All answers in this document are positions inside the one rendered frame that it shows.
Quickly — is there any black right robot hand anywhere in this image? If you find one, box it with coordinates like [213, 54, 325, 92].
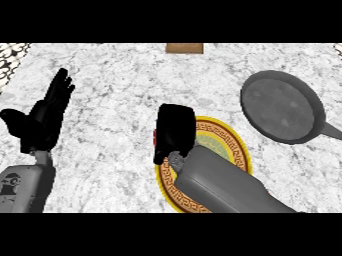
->
[151, 103, 197, 166]

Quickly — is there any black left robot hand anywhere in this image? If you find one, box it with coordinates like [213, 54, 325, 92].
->
[0, 67, 76, 155]

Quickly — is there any yellow patterned plate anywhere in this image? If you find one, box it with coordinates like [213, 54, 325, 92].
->
[153, 115, 255, 214]

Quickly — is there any dark grey frying pan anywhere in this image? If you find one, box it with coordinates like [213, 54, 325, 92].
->
[238, 69, 342, 151]

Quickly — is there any brown wooden block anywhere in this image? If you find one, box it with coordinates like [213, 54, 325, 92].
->
[164, 43, 204, 55]

